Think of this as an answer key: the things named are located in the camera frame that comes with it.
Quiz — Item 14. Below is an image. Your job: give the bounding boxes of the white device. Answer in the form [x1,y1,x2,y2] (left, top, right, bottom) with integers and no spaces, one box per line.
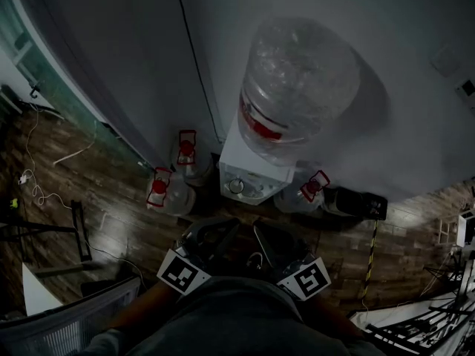
[455,209,475,248]

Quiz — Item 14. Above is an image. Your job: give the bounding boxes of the person's right forearm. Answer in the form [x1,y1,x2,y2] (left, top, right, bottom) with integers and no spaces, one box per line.
[296,297,367,343]

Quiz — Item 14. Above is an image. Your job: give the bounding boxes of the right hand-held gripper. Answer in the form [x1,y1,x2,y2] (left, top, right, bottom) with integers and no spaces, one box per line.
[253,222,333,302]

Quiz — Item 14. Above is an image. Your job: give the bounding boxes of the grey mesh chair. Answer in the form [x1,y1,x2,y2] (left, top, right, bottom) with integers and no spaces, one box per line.
[0,275,143,356]

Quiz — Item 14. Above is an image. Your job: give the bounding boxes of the black tripod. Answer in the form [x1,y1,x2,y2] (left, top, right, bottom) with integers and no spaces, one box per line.
[421,248,475,298]

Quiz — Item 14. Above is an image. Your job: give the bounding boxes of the black metal rack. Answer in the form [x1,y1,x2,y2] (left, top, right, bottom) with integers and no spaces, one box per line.
[347,290,475,356]

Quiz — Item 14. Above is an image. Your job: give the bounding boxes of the thin black floor cable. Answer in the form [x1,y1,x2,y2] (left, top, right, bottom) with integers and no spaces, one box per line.
[88,245,146,280]

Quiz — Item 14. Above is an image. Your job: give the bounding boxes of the wall switch plate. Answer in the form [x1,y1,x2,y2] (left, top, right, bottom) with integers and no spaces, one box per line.
[430,42,463,77]

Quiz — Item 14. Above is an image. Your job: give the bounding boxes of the wall socket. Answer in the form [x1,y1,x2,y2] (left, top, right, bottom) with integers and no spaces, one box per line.
[454,78,475,99]

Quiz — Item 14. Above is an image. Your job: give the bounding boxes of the green glass door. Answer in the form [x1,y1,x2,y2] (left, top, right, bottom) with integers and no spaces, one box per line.
[0,0,157,172]

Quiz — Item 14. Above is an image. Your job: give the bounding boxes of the black floor stand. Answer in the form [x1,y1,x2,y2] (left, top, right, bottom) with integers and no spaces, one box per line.
[0,198,94,278]

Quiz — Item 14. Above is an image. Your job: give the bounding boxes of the black wall cable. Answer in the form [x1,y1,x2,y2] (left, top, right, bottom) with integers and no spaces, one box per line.
[172,0,225,142]

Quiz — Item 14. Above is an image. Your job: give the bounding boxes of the yellow-black striped cable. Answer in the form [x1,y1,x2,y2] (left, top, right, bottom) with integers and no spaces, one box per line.
[361,219,380,300]

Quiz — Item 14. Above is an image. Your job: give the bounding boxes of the white floor cable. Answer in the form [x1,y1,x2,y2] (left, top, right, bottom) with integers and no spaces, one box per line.
[17,104,98,211]

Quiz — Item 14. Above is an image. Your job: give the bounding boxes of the white water dispenser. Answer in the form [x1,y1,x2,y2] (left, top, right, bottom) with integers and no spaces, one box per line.
[217,108,298,205]

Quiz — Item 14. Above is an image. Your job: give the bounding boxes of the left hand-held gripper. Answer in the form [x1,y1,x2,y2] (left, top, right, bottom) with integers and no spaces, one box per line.
[156,217,241,296]

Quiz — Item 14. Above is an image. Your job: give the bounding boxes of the red-capped water jug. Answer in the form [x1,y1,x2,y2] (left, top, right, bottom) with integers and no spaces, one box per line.
[145,167,197,217]
[273,169,331,215]
[171,128,217,187]

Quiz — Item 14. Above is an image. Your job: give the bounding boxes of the white board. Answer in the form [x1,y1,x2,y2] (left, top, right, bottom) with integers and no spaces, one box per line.
[21,263,65,317]

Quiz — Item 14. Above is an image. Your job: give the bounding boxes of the person's left forearm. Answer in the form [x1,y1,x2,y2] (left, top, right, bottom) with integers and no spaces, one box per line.
[109,282,183,332]

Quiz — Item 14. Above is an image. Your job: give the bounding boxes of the black box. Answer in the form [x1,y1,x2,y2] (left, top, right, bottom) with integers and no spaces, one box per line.
[321,186,389,222]

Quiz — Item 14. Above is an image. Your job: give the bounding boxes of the person's grey shirt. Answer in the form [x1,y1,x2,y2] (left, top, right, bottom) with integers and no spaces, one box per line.
[84,275,387,356]

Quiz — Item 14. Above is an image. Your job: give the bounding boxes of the large clear water bottle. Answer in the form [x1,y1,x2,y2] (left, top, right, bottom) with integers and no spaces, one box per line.
[237,16,362,167]

